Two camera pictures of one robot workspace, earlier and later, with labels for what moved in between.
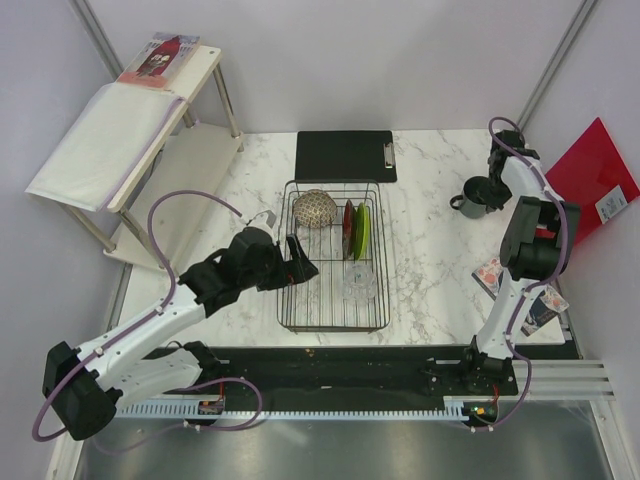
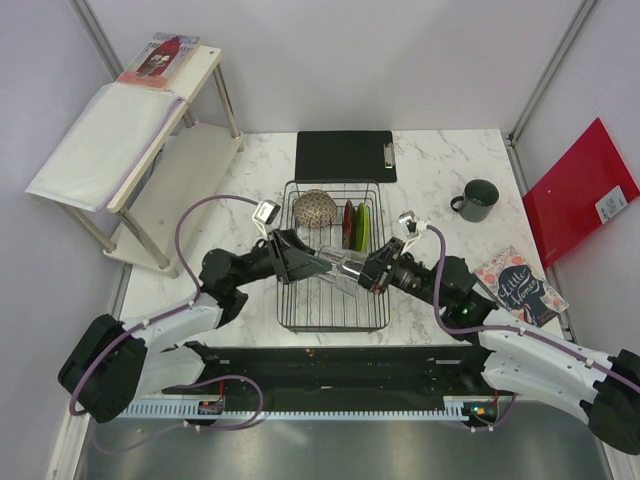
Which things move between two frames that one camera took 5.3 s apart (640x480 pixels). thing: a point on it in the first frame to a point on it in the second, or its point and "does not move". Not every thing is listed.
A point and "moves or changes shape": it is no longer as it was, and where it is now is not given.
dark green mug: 472,202 does not move
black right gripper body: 496,193 to 385,273
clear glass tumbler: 359,282 moves or changes shape
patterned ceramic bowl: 315,209 does not move
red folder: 595,176 does not move
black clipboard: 345,156 does not move
